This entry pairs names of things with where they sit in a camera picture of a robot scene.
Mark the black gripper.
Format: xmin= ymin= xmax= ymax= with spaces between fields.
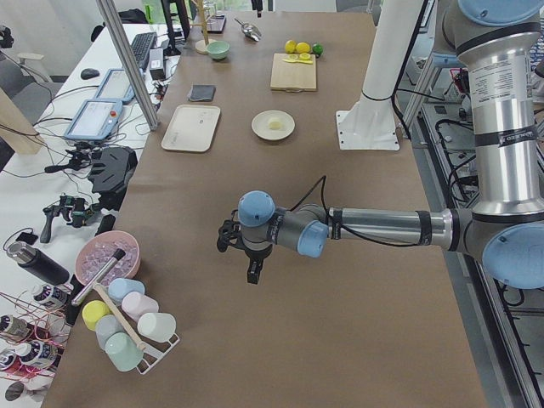
xmin=217 ymin=209 xmax=273 ymax=284

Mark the black tray with glasses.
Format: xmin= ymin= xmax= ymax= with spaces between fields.
xmin=190 ymin=15 xmax=227 ymax=34

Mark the white steamed bun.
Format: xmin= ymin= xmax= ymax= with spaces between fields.
xmin=268 ymin=117 xmax=282 ymax=130

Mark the wooden cup stand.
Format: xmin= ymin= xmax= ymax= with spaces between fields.
xmin=190 ymin=0 xmax=214 ymax=54

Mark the black monitor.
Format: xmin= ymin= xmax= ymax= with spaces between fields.
xmin=161 ymin=0 xmax=190 ymax=56

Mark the steel scoop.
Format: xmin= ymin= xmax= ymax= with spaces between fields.
xmin=235 ymin=18 xmax=262 ymax=42

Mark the yellow lemon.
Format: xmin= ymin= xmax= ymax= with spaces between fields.
xmin=296 ymin=42 xmax=312 ymax=54
xmin=284 ymin=40 xmax=298 ymax=54

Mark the yellow lemon far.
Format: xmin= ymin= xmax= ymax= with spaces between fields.
xmin=296 ymin=42 xmax=312 ymax=54

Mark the yellow plastic knife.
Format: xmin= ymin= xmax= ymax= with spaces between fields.
xmin=282 ymin=59 xmax=314 ymax=65

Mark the aluminium frame post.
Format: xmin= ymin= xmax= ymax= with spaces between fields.
xmin=96 ymin=0 xmax=159 ymax=131

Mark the black computer mouse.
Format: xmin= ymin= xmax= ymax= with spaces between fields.
xmin=80 ymin=68 xmax=100 ymax=80

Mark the steel tongs black tip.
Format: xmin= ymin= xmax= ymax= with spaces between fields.
xmin=71 ymin=248 xmax=126 ymax=307

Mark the lower teach pendant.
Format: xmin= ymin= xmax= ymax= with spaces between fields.
xmin=64 ymin=99 xmax=123 ymax=141

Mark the green lime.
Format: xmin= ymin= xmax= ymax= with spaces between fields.
xmin=312 ymin=43 xmax=324 ymax=58

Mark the pink bowl with ice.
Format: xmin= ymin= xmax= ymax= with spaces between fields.
xmin=74 ymin=230 xmax=142 ymax=288

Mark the white cup rack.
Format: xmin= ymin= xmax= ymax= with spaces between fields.
xmin=73 ymin=281 xmax=181 ymax=376

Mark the beige round plate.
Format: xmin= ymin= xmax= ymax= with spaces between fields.
xmin=252 ymin=110 xmax=295 ymax=141

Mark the black keyboard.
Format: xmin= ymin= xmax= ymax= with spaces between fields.
xmin=131 ymin=31 xmax=157 ymax=71

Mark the teach pendant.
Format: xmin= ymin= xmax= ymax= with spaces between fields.
xmin=94 ymin=69 xmax=134 ymax=104
xmin=64 ymin=99 xmax=123 ymax=141

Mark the black thermos bottle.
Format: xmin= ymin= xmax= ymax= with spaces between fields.
xmin=5 ymin=241 xmax=70 ymax=286

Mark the upper teach pendant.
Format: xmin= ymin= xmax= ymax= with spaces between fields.
xmin=94 ymin=69 xmax=134 ymax=104

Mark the wooden cutting board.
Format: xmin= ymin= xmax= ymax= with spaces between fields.
xmin=270 ymin=53 xmax=317 ymax=92

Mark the grey folded cloth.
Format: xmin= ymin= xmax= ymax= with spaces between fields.
xmin=188 ymin=84 xmax=216 ymax=102

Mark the yellow lemon near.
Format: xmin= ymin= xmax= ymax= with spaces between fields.
xmin=284 ymin=40 xmax=298 ymax=54

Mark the cream rabbit tray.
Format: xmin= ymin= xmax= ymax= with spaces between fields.
xmin=161 ymin=105 xmax=221 ymax=153

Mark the mint green bowl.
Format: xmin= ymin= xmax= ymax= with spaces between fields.
xmin=207 ymin=41 xmax=230 ymax=60

